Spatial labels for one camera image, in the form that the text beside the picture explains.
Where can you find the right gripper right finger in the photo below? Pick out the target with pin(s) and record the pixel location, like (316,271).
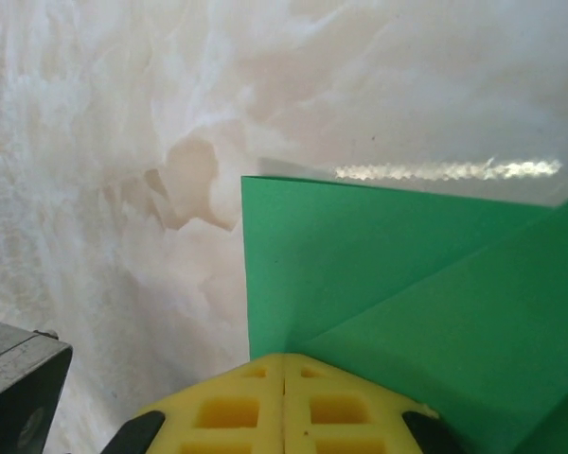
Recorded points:
(341,416)

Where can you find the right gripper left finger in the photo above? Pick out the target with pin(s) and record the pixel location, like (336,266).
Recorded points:
(227,416)

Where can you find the green cloth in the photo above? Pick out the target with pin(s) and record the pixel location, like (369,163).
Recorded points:
(407,284)

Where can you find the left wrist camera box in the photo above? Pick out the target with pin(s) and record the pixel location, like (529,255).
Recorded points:
(14,378)

